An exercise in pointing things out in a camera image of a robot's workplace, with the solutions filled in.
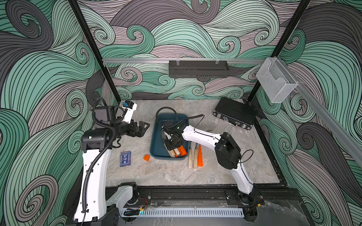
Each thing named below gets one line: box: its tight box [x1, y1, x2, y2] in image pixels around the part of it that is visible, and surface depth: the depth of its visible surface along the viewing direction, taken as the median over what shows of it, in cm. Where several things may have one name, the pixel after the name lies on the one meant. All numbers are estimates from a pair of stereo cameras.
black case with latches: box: [213, 96, 258, 130], surface depth 108 cm
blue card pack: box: [119, 150, 132, 168], surface depth 87 cm
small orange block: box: [143, 154, 150, 162], surface depth 88 cm
